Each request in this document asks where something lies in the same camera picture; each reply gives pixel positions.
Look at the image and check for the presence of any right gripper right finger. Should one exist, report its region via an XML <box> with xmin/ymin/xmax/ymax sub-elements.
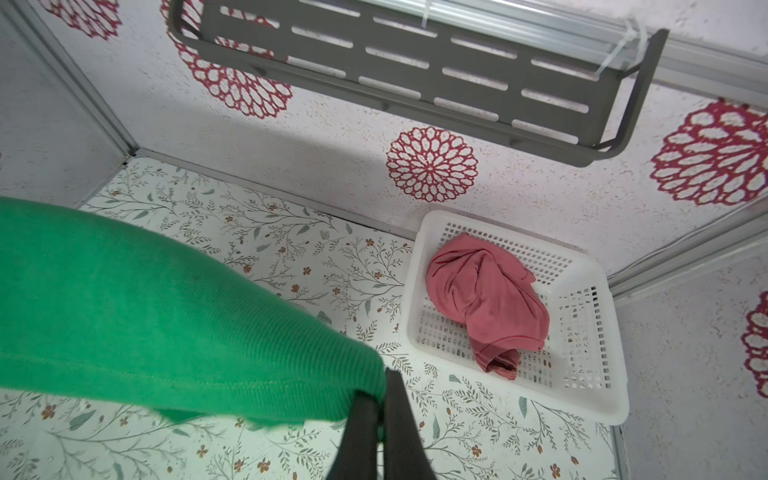
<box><xmin>382</xmin><ymin>369</ymin><xmax>436</xmax><ymax>480</ymax></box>

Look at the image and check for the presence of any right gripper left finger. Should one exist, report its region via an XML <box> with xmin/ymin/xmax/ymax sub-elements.
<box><xmin>326</xmin><ymin>392</ymin><xmax>380</xmax><ymax>480</ymax></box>

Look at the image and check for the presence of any green tank top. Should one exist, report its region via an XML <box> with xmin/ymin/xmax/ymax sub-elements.
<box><xmin>1</xmin><ymin>198</ymin><xmax>386</xmax><ymax>425</ymax></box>

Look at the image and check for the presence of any pink tank top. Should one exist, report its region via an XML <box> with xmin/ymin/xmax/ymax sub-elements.
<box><xmin>425</xmin><ymin>233</ymin><xmax>551</xmax><ymax>381</ymax></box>

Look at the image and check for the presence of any floral table mat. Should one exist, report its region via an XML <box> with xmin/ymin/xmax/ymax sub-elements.
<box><xmin>1</xmin><ymin>159</ymin><xmax>618</xmax><ymax>479</ymax></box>

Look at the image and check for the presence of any white plastic basket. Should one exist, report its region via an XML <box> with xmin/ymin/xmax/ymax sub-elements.
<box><xmin>401</xmin><ymin>210</ymin><xmax>629</xmax><ymax>425</ymax></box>

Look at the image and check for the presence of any grey slotted wall shelf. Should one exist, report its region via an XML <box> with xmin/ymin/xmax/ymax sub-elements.
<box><xmin>167</xmin><ymin>1</ymin><xmax>668</xmax><ymax>167</ymax></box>

